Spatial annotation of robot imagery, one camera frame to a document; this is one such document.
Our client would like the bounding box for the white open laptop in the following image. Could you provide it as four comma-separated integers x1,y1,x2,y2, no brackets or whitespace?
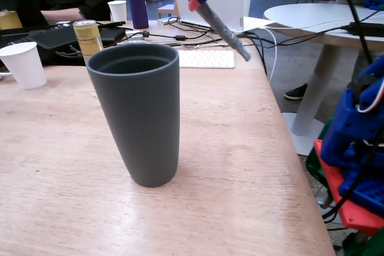
169,0,256,35

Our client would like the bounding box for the light wooden chair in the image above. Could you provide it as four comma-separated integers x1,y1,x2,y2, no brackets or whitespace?
157,0,180,20

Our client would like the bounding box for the white usb hub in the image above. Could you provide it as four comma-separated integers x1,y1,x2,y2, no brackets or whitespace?
157,17,181,26

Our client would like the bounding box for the round white table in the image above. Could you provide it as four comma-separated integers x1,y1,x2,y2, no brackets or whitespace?
263,3,384,157

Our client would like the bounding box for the white keyboard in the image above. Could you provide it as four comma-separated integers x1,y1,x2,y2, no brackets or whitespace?
177,50,236,70

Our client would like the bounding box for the white paper cup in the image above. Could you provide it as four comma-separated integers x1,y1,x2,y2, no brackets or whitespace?
0,41,48,91
107,0,128,23

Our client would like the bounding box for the black phone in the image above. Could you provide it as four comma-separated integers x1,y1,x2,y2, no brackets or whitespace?
95,21,126,28

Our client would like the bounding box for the black shoe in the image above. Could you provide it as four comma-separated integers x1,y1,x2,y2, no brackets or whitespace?
283,83,309,101

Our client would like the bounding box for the black power adapter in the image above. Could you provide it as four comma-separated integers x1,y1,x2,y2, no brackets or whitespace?
347,22,384,37

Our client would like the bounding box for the yellow drink can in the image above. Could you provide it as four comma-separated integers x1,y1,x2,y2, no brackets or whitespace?
73,20,104,62

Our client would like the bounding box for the gray tumbler with white lettering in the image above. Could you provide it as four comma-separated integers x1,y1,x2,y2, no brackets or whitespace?
86,43,181,188

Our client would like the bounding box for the black open laptop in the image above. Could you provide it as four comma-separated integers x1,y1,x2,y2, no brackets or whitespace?
0,0,50,31

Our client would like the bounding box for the brown cardboard box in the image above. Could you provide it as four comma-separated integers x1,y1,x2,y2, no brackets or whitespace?
0,10,23,31

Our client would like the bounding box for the black cable with ferrite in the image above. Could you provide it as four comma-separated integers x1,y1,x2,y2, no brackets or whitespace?
124,26,217,43

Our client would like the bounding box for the white charging cable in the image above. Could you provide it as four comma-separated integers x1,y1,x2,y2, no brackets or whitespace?
258,25,278,83

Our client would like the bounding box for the red robot base plate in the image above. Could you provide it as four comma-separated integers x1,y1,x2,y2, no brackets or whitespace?
313,138,384,237

